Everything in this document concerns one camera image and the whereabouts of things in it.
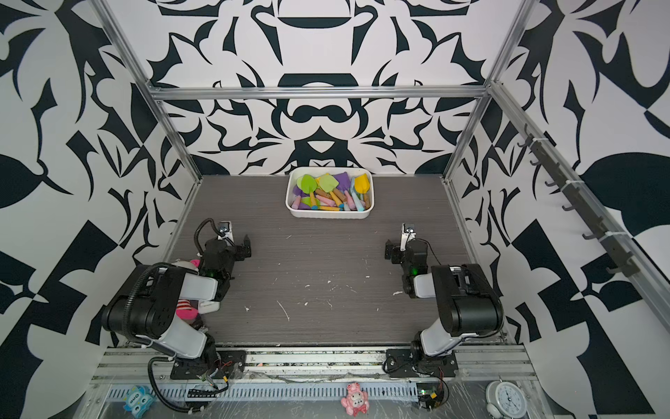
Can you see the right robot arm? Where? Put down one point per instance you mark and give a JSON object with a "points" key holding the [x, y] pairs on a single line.
{"points": [[468, 308]]}

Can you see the blue owl toy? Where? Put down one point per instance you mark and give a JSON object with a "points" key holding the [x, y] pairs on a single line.
{"points": [[138, 401]]}

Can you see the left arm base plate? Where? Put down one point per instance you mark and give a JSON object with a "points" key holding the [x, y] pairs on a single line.
{"points": [[226, 363]]}

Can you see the white slotted cable duct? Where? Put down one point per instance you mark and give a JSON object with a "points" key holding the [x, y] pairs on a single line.
{"points": [[296, 392]]}

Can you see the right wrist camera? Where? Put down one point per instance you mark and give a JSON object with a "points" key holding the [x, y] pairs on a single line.
{"points": [[407, 235]]}

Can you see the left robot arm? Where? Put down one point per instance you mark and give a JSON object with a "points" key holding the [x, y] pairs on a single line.
{"points": [[145, 309]]}

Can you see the white plastic storage box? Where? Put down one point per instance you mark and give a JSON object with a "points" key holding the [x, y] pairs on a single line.
{"points": [[298, 203]]}

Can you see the black wall hook rack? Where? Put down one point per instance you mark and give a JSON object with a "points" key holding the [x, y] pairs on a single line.
{"points": [[581, 200]]}

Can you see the yellow toy shovel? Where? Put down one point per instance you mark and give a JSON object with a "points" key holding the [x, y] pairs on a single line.
{"points": [[362, 188]]}

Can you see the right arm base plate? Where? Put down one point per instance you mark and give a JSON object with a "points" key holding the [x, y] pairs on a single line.
{"points": [[403, 363]]}

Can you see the white alarm clock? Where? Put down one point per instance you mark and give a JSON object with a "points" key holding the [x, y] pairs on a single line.
{"points": [[505, 400]]}

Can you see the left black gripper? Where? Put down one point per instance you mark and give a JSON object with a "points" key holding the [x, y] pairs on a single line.
{"points": [[238, 250]]}

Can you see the green shovel yellow handle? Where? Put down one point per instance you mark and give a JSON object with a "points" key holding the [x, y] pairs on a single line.
{"points": [[308, 185]]}

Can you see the pink striped plush doll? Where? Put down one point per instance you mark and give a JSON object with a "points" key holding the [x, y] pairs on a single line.
{"points": [[186, 309]]}

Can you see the pink bear toy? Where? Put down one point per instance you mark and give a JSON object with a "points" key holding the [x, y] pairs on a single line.
{"points": [[356, 401]]}

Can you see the green shovel brown handle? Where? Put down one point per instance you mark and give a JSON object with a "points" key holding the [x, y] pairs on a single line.
{"points": [[329, 184]]}

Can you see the purple shovel in box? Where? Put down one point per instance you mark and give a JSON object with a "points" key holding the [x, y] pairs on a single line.
{"points": [[344, 181]]}

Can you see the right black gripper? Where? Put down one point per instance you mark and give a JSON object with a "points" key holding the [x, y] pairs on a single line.
{"points": [[396, 252]]}

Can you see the small green circuit board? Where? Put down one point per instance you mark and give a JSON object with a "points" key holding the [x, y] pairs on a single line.
{"points": [[430, 397]]}

